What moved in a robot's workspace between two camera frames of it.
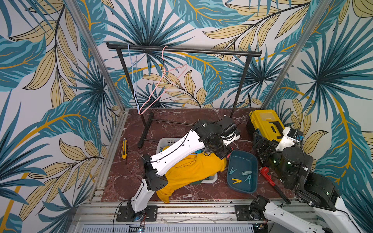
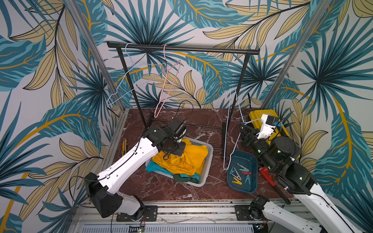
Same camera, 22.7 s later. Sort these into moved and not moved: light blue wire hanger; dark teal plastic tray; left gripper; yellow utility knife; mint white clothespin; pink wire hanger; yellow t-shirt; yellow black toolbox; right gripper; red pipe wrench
Moved: pink wire hanger; mint white clothespin; right gripper; left gripper; yellow t-shirt; light blue wire hanger
Not moved: yellow utility knife; dark teal plastic tray; red pipe wrench; yellow black toolbox
